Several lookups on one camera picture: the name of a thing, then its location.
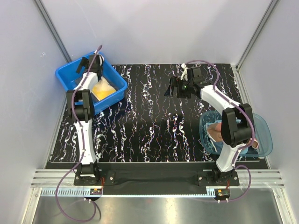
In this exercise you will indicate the right small connector board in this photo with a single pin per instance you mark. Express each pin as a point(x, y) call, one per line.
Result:
point(223, 192)

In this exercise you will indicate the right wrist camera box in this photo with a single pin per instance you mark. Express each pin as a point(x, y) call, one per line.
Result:
point(184, 76)

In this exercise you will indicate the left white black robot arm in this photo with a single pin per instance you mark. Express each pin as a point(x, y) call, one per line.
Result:
point(81, 111)

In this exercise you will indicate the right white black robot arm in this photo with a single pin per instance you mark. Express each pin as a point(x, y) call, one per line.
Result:
point(237, 124)

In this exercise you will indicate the small connector board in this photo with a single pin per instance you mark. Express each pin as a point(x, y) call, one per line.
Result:
point(223, 192)
point(96, 191)

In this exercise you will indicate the translucent teal plastic basket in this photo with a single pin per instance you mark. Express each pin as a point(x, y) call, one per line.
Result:
point(262, 135)

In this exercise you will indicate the left aluminium frame post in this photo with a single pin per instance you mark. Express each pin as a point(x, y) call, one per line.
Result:
point(51, 27)

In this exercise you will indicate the right aluminium frame post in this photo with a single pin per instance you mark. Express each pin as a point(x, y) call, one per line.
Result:
point(266, 16)

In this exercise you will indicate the brown towel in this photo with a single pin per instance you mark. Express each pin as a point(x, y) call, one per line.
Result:
point(218, 138)

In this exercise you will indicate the left small connector board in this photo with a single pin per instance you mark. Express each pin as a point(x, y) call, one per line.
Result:
point(96, 191)

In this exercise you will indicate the yellow towel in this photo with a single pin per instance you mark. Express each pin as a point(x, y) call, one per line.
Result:
point(102, 90)

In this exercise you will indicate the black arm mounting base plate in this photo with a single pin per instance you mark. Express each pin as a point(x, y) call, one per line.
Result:
point(192, 173)

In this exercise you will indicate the aluminium frame post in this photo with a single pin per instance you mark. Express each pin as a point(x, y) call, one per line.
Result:
point(266, 16)
point(51, 27)

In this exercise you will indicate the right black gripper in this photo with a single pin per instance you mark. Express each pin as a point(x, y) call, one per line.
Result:
point(176, 82)

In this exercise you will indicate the aluminium front rail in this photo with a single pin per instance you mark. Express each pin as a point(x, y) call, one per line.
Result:
point(50, 183)

